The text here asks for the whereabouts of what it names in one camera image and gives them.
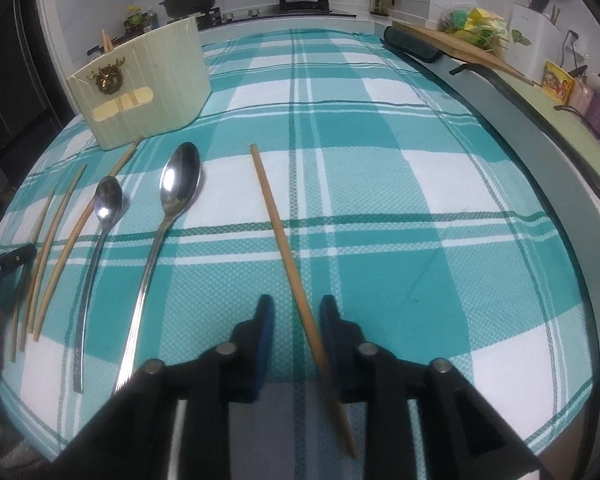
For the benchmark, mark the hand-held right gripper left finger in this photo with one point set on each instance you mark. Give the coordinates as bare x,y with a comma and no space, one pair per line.
266,355

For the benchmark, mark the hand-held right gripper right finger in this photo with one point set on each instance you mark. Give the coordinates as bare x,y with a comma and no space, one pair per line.
331,345

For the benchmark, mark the wooden chopstick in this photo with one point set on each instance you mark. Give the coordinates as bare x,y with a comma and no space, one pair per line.
280,240
42,215
104,41
42,270
87,215
60,215
110,46

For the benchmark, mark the small steel spoon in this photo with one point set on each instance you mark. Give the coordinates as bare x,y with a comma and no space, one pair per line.
107,200

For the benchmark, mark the large steel spoon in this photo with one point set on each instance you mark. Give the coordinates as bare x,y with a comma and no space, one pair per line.
180,180

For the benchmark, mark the cream ribbed utensil holder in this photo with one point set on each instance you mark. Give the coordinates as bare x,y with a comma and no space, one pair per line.
170,75

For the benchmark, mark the teal plaid tablecloth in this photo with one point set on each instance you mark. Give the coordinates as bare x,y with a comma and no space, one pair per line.
380,160

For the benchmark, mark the green-labelled condiment jar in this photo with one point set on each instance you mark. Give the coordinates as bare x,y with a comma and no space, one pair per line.
134,22

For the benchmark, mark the blue-labelled condiment bottle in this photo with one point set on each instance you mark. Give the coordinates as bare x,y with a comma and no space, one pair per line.
151,19

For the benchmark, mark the black-rimmed drain tray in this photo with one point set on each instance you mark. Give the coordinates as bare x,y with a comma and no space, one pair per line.
555,130

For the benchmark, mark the dark green rolled cloth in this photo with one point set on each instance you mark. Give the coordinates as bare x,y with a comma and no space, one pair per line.
410,42

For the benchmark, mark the wooden cutting board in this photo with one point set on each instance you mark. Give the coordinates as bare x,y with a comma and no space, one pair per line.
460,52

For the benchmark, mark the black pot with red lid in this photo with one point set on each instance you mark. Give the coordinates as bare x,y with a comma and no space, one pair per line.
190,0

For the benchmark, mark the black gas stove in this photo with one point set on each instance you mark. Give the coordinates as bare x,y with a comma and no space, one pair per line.
260,12

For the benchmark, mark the colourful printed box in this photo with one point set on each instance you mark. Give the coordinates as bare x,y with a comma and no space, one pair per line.
559,81

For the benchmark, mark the bag of yellow-green sponges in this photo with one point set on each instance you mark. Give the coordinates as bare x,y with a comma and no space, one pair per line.
475,22

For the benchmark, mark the pink jar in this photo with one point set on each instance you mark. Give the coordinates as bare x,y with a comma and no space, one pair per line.
581,94

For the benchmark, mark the white knife block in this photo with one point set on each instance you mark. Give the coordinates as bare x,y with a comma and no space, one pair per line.
535,40

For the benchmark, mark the wall power socket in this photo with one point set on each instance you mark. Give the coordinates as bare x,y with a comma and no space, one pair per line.
573,44

